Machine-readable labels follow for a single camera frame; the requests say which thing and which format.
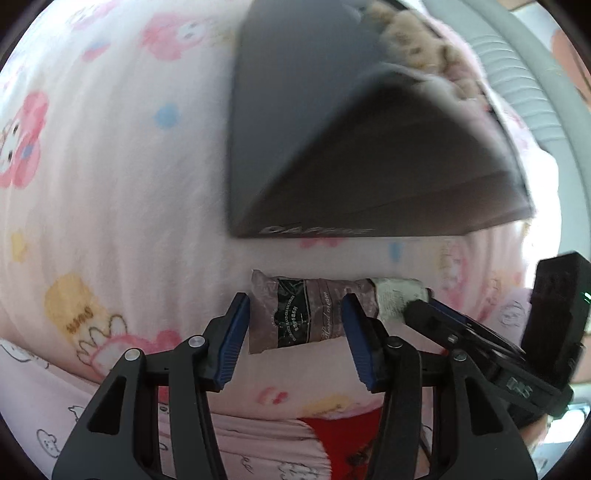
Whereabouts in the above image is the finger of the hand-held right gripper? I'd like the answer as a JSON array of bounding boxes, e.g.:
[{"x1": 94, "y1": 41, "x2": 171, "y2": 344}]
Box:
[
  {"x1": 427, "y1": 299, "x2": 527, "y2": 358},
  {"x1": 404, "y1": 300, "x2": 499, "y2": 365}
]

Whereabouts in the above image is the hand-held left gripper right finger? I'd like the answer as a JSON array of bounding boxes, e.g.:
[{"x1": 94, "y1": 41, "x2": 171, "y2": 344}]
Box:
[{"x1": 340, "y1": 292, "x2": 540, "y2": 480}]

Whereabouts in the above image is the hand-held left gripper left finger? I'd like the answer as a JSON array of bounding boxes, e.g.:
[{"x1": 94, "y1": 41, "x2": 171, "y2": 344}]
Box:
[{"x1": 51, "y1": 292, "x2": 252, "y2": 480}]

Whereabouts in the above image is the beige plush bear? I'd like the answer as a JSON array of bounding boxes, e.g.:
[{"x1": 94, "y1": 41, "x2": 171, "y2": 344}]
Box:
[{"x1": 369, "y1": 0, "x2": 490, "y2": 100}]

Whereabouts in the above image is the grey headboard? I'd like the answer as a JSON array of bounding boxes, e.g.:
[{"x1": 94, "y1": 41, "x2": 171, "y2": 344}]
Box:
[{"x1": 425, "y1": 0, "x2": 578, "y2": 153}]

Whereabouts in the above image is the pink printed blanket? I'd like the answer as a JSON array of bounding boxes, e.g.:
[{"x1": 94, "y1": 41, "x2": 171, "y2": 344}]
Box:
[{"x1": 0, "y1": 0, "x2": 561, "y2": 421}]

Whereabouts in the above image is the black box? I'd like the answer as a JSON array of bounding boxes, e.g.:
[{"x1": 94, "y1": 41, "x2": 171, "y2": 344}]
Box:
[{"x1": 226, "y1": 0, "x2": 539, "y2": 241}]

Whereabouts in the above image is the red printed cloth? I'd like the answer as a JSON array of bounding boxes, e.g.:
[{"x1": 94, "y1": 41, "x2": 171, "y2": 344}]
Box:
[{"x1": 295, "y1": 406, "x2": 393, "y2": 480}]

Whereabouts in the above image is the brown hand cream tube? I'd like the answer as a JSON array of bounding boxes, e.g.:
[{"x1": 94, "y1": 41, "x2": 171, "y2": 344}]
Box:
[{"x1": 249, "y1": 270, "x2": 435, "y2": 356}]

